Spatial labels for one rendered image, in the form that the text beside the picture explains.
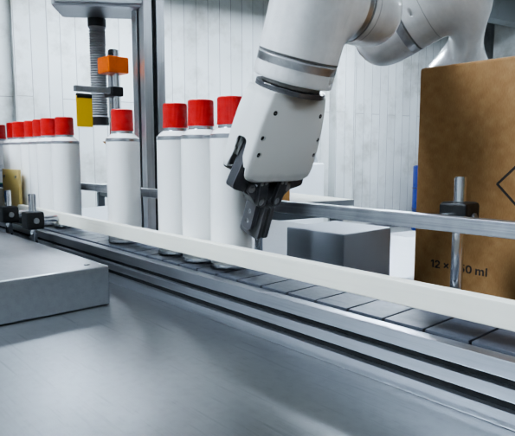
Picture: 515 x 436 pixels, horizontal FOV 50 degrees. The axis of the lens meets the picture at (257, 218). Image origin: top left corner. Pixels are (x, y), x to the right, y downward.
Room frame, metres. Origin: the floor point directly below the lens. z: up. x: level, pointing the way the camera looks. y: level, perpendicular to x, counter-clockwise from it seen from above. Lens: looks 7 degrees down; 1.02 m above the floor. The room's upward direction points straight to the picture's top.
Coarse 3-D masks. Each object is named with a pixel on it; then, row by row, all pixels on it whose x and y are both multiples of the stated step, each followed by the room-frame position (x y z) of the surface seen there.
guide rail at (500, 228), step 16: (144, 192) 0.88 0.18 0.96; (288, 208) 0.64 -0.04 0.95; (304, 208) 0.62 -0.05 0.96; (320, 208) 0.60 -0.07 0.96; (336, 208) 0.58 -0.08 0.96; (352, 208) 0.57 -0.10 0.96; (368, 208) 0.55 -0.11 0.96; (384, 224) 0.54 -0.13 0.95; (400, 224) 0.52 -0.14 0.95; (416, 224) 0.51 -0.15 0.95; (432, 224) 0.50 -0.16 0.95; (448, 224) 0.49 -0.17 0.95; (464, 224) 0.48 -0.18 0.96; (480, 224) 0.46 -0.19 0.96; (496, 224) 0.45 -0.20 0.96; (512, 224) 0.45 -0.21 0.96
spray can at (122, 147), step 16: (112, 112) 0.84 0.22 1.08; (128, 112) 0.85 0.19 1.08; (112, 128) 0.85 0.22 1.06; (128, 128) 0.84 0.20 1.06; (112, 144) 0.83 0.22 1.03; (128, 144) 0.83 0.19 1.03; (112, 160) 0.83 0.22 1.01; (128, 160) 0.83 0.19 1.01; (112, 176) 0.83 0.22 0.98; (128, 176) 0.83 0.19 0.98; (112, 192) 0.83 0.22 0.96; (128, 192) 0.83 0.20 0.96; (112, 208) 0.83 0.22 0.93; (128, 208) 0.83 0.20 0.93; (128, 224) 0.83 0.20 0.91; (112, 240) 0.84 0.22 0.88; (128, 240) 0.83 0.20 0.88
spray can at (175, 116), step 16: (176, 112) 0.74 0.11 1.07; (176, 128) 0.74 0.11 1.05; (160, 144) 0.74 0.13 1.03; (176, 144) 0.73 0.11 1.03; (160, 160) 0.74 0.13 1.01; (176, 160) 0.73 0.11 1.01; (160, 176) 0.74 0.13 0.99; (176, 176) 0.73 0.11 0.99; (160, 192) 0.74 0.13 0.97; (176, 192) 0.73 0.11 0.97; (160, 208) 0.74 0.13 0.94; (176, 208) 0.73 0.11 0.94; (160, 224) 0.74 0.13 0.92; (176, 224) 0.73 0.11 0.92
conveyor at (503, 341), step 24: (96, 240) 0.86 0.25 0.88; (192, 264) 0.68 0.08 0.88; (264, 288) 0.56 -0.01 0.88; (288, 288) 0.55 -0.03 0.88; (312, 288) 0.55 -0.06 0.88; (360, 312) 0.47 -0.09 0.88; (384, 312) 0.47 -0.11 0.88; (408, 312) 0.47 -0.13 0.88; (432, 312) 0.47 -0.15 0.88; (456, 336) 0.40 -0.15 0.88; (480, 336) 0.41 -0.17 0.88; (504, 336) 0.40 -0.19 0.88
